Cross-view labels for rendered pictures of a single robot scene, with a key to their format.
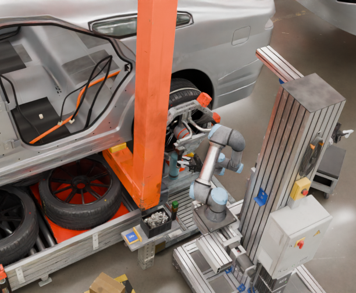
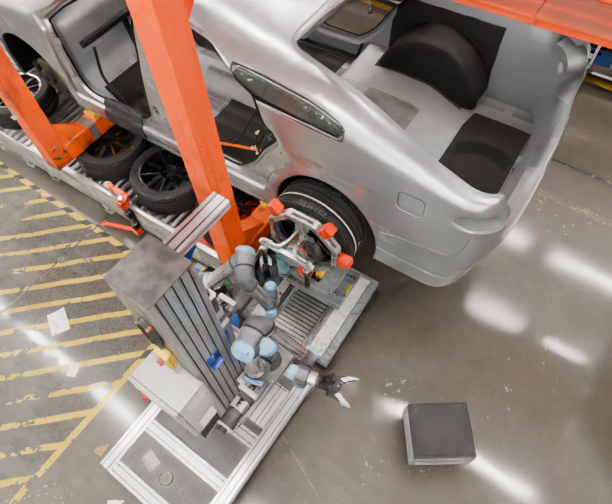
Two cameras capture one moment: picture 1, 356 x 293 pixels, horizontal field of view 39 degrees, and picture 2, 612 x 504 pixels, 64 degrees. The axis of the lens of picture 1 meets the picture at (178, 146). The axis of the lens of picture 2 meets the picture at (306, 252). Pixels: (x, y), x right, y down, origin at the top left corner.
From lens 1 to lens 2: 3.00 m
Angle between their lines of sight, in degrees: 45
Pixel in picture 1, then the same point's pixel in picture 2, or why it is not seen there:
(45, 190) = not seen: hidden behind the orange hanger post
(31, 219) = (176, 195)
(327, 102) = (131, 290)
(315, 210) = (178, 394)
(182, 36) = (325, 146)
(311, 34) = not seen: outside the picture
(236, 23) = (403, 184)
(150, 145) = not seen: hidden behind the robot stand
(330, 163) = (433, 440)
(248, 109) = (501, 317)
